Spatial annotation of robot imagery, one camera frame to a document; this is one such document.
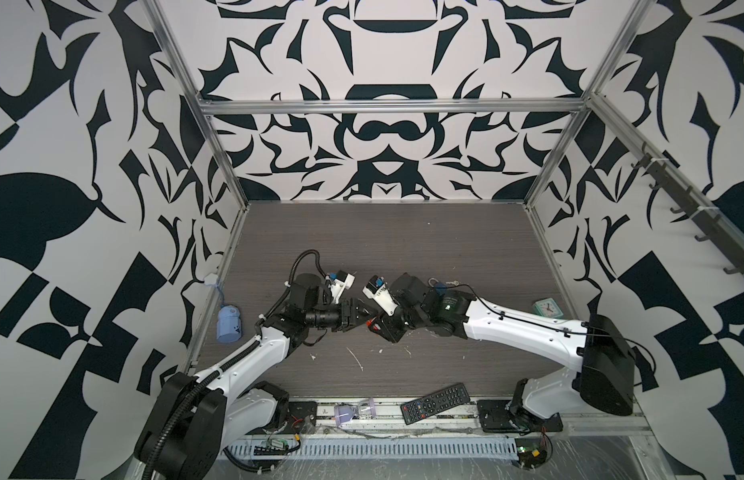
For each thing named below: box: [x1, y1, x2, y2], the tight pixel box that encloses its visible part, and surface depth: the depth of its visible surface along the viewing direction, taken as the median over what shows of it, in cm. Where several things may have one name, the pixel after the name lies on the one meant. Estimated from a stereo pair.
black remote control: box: [400, 382, 471, 425], surface depth 77 cm
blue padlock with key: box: [428, 277, 448, 293], surface depth 99 cm
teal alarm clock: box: [532, 297, 564, 318], surface depth 93 cm
